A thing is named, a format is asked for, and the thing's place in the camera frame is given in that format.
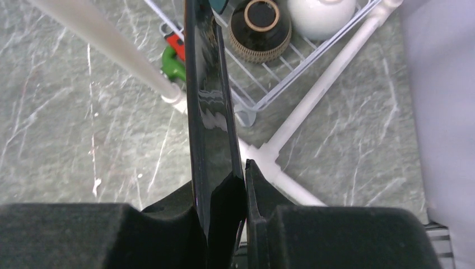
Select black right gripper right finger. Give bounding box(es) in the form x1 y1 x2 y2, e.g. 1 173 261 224
245 160 440 268

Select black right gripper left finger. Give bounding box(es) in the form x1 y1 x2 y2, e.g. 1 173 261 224
1 183 206 268

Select cream square plate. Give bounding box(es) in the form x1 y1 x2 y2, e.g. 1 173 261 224
184 1 246 268

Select beige patterned bowl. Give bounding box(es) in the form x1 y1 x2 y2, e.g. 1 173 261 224
228 0 292 64

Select white ceramic bowl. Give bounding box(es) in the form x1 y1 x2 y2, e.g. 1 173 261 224
287 0 357 41

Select teal square plate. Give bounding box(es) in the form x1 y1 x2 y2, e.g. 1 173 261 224
209 0 229 14

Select green faucet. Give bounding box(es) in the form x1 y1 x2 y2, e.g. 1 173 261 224
161 46 186 82

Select white wire dish rack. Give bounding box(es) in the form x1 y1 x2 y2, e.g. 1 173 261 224
148 1 377 127

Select red handled wrench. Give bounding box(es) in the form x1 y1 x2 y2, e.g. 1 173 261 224
159 22 185 62

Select white pvc pipe frame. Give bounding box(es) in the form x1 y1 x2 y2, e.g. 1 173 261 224
32 1 402 206

